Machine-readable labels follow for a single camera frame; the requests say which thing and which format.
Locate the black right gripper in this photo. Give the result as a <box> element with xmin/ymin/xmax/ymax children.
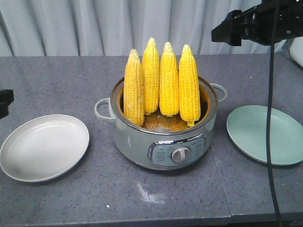
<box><xmin>212</xmin><ymin>0</ymin><xmax>303</xmax><ymax>46</ymax></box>

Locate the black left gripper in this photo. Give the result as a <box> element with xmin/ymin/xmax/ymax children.
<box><xmin>0</xmin><ymin>89</ymin><xmax>14</xmax><ymax>119</ymax></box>

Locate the corn cob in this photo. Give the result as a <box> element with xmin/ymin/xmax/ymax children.
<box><xmin>123</xmin><ymin>49</ymin><xmax>144</xmax><ymax>127</ymax></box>
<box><xmin>159</xmin><ymin>42</ymin><xmax>179</xmax><ymax>117</ymax></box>
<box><xmin>178</xmin><ymin>44</ymin><xmax>201</xmax><ymax>127</ymax></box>
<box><xmin>143</xmin><ymin>37</ymin><xmax>160</xmax><ymax>115</ymax></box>

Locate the cream white plate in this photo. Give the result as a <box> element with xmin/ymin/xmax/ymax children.
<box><xmin>0</xmin><ymin>114</ymin><xmax>89</xmax><ymax>183</ymax></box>

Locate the white soy milk blender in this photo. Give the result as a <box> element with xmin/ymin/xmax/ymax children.
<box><xmin>282</xmin><ymin>37</ymin><xmax>303</xmax><ymax>67</ymax></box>

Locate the white pleated curtain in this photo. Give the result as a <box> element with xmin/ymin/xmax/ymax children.
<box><xmin>0</xmin><ymin>0</ymin><xmax>294</xmax><ymax>57</ymax></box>

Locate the light green plate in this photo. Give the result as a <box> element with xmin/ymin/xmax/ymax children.
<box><xmin>226</xmin><ymin>105</ymin><xmax>303</xmax><ymax>166</ymax></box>

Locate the green electric cooking pot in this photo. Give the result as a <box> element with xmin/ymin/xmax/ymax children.
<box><xmin>94</xmin><ymin>78</ymin><xmax>227</xmax><ymax>170</ymax></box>

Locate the black hanging cable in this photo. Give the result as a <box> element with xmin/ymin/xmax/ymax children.
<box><xmin>265</xmin><ymin>0</ymin><xmax>284</xmax><ymax>227</ymax></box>

